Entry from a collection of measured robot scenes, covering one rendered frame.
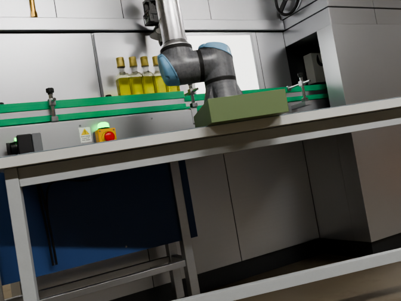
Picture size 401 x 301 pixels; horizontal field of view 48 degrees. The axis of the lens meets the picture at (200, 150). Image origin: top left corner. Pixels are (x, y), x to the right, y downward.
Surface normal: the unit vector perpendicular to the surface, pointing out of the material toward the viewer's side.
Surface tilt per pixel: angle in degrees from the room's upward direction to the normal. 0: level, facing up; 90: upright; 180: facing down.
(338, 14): 90
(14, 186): 90
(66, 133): 90
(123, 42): 90
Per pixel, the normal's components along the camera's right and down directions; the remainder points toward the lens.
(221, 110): 0.19, -0.07
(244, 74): 0.46, -0.11
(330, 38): -0.87, 0.13
